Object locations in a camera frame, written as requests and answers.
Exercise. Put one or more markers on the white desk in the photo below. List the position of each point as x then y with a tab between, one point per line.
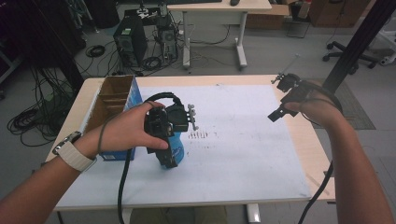
214	18

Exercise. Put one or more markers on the person's olive pants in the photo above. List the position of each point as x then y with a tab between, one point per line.
177	215

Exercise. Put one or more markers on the grey floor mat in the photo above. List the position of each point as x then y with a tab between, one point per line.
351	105

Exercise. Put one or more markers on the person's left hand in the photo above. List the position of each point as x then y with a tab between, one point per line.
124	130

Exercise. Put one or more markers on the black computer mouse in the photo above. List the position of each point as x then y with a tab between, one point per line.
234	2

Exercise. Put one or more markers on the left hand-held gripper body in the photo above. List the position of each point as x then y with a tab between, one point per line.
162	121

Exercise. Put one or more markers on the white mat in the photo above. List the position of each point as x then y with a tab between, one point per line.
236	146

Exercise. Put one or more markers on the wooden cabinet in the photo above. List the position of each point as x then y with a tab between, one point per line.
339	12

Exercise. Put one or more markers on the black metal post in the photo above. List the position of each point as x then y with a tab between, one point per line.
358	43

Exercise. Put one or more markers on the blue plastic bottle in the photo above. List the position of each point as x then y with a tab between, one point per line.
176	149

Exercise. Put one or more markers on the blue cardboard box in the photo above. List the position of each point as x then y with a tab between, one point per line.
115	99

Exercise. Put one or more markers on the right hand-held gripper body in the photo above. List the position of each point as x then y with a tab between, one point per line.
292	88

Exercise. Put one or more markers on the black computer tower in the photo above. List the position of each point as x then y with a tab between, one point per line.
129	39

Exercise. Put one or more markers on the open computer tower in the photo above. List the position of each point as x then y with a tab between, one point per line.
168	40

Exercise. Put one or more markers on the black office chair base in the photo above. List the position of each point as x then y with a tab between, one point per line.
348	54

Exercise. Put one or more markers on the brown cardboard box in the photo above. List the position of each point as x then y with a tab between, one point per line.
267	17

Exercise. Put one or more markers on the person's right hand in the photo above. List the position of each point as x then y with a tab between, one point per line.
314	107

